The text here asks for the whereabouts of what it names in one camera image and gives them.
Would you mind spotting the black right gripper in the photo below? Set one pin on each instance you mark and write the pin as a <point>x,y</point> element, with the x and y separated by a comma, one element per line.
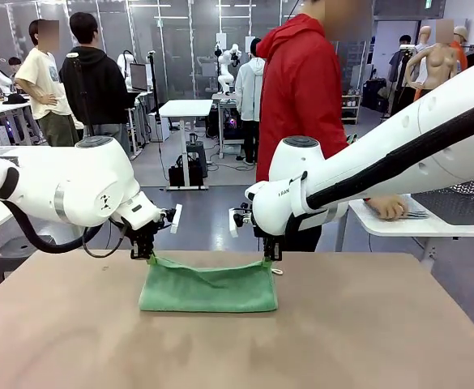
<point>271,240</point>

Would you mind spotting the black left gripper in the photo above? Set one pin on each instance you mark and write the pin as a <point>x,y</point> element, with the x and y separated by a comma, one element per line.
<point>143,235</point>

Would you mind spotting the green towel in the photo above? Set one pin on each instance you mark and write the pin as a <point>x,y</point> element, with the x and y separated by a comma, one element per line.
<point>208,296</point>

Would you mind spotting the grey towel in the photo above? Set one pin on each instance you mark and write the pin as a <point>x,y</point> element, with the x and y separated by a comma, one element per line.
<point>419,214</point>

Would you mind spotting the grey plastic basket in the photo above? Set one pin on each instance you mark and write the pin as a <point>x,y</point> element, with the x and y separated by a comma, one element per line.
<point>463,202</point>

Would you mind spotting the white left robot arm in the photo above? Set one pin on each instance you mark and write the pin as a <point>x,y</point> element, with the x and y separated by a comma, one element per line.
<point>86,182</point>

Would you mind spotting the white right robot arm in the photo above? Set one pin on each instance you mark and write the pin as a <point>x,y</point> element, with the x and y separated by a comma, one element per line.
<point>382,154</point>

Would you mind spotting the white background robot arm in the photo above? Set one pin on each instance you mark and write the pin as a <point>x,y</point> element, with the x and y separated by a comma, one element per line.
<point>123,65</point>
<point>224,77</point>

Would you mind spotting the person's right hand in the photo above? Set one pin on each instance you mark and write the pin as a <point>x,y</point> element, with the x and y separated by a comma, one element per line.
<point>388,207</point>

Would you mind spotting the black bags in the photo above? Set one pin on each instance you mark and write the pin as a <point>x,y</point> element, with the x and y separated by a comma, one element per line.
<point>178,174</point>

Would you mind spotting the grey plastic stool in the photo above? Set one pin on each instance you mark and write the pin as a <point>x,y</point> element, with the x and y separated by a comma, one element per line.
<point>198,152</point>
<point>9,255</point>

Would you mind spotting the metal mug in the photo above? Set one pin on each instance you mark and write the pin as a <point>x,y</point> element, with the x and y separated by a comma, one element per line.
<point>193,138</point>

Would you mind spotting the small white standing desk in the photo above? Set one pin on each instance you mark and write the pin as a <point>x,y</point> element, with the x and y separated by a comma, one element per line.
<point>186,108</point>

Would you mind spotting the black tripod pole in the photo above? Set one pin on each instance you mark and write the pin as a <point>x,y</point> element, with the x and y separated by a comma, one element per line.
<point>154,89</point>

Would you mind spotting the person in white jacket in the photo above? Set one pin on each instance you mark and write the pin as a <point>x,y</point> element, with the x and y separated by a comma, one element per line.
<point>248,89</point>

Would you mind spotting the white shelf with jars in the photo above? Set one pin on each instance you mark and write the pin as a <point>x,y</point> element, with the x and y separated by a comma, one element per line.
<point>352,107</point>

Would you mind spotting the person in red jacket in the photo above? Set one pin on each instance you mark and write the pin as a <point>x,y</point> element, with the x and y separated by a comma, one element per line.
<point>301,89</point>

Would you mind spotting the person in black hoodie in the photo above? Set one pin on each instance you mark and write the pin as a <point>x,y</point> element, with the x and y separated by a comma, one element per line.
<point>99,89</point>

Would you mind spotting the open laptop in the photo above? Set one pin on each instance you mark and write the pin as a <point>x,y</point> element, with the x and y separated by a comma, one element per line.
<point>138,77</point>

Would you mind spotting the person in cream t-shirt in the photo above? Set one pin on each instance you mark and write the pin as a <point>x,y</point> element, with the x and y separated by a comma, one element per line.
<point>38,81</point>

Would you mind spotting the person in grey shirt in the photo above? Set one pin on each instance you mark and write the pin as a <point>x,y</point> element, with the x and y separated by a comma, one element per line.
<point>396,65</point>

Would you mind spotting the seated person with black hair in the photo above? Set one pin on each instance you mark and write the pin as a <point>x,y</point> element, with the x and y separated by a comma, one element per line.
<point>15,65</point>

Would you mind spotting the bare mannequin with dark trousers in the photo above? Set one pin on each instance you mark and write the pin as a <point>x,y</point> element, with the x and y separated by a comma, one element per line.
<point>439,61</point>

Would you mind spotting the white mannequin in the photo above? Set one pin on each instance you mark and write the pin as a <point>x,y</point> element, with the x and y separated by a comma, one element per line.
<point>424,40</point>

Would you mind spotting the mannequin with orange clothes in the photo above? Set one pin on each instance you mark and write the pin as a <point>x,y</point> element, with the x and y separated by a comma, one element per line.
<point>459,36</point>

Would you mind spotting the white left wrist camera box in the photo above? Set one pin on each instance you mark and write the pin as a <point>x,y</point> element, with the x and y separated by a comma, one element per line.
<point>176,219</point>

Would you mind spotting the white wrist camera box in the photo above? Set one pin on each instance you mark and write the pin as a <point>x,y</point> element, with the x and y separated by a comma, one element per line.
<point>176,219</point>
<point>233,223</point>

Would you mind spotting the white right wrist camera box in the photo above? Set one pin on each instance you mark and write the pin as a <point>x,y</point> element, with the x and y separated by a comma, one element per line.
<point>233,223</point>

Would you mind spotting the black camera stand pole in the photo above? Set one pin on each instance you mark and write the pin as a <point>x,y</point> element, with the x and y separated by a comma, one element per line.
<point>84,101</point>

